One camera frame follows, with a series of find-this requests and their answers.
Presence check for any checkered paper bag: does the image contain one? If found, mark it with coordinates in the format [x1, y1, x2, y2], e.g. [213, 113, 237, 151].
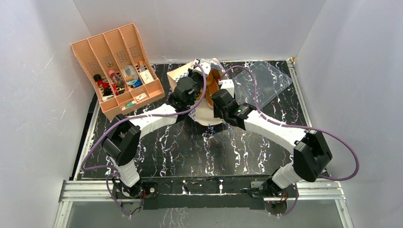
[167, 58, 229, 126]

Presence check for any clear plastic tray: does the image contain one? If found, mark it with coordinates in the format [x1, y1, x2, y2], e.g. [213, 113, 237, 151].
[233, 61, 292, 110]

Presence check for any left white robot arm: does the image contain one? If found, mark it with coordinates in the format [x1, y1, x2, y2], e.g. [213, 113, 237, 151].
[100, 70, 208, 198]

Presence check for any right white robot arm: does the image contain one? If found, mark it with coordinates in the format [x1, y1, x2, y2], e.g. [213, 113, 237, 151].
[211, 89, 333, 197]

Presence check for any orange fake bread loaf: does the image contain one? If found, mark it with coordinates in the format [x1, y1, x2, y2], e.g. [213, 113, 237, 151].
[205, 69, 221, 109]

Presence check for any white label card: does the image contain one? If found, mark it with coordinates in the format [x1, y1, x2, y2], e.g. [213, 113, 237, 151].
[140, 69, 154, 84]

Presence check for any light blue tape dispenser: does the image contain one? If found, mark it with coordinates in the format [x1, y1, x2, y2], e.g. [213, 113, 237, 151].
[123, 65, 138, 86]

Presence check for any pink capped bottle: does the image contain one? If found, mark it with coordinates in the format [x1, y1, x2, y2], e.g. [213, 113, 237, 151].
[108, 70, 125, 92]

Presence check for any peach desk organizer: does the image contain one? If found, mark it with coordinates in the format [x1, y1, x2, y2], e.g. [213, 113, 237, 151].
[71, 23, 165, 121]

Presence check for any black red toy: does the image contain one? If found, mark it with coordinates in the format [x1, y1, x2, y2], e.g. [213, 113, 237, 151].
[93, 74, 113, 96]

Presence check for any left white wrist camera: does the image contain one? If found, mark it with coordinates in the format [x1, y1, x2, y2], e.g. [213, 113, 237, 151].
[193, 59, 211, 77]

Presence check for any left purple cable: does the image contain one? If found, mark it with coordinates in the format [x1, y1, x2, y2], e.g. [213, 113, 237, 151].
[81, 62, 208, 218]

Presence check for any aluminium frame rail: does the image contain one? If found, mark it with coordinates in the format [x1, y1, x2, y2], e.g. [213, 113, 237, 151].
[54, 175, 353, 228]

